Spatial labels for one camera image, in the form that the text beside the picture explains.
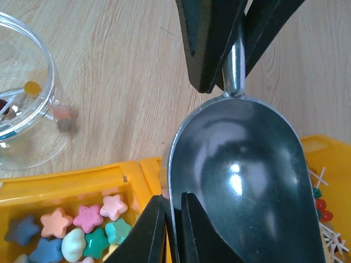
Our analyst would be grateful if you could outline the yellow bin with colourful candies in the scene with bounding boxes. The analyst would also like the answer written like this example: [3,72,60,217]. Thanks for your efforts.
[0,160,154,263]

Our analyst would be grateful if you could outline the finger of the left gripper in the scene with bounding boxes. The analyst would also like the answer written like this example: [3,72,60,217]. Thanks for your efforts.
[176,1,247,93]
[244,0,304,75]

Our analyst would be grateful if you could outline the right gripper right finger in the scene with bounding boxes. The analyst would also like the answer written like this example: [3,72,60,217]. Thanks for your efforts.
[182,192,243,263]

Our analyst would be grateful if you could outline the clear plastic jar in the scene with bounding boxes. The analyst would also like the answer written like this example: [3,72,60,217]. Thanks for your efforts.
[1,13,76,170]

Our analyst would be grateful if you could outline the metal scoop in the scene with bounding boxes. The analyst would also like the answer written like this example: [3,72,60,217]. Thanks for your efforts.
[160,24,325,262]

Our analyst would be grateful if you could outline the yellow bin with lollipops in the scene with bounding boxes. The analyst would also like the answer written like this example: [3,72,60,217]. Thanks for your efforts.
[301,135,350,262]

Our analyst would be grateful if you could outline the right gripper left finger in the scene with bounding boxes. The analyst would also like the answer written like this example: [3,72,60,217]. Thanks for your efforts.
[106,196,167,263]

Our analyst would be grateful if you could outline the yellow bin with gummies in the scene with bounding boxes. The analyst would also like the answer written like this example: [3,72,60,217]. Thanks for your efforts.
[139,157,169,199]

